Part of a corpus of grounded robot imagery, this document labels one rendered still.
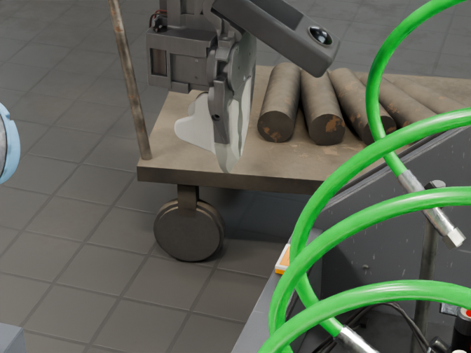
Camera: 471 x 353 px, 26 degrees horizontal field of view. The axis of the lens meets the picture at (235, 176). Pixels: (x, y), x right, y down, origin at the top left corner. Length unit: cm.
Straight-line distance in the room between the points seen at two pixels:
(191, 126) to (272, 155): 181
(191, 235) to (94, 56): 143
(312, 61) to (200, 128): 13
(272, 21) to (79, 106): 287
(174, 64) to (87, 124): 270
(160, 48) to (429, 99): 202
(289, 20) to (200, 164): 184
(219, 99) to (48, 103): 288
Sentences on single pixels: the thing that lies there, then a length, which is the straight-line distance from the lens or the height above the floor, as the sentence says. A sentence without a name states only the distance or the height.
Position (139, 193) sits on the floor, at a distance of 320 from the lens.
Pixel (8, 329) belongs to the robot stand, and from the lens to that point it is 148.
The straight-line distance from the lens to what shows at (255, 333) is 121.
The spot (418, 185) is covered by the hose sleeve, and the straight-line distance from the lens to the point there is 109.
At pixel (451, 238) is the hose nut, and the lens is 109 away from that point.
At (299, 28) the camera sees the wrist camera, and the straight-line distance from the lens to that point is 89.
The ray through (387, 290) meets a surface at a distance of 71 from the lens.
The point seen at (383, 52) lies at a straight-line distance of 105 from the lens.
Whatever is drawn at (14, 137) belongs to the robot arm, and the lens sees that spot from 135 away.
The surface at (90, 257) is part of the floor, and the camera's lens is 295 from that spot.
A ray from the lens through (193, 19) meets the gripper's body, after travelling 91.
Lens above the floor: 174
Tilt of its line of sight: 32 degrees down
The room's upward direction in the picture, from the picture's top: straight up
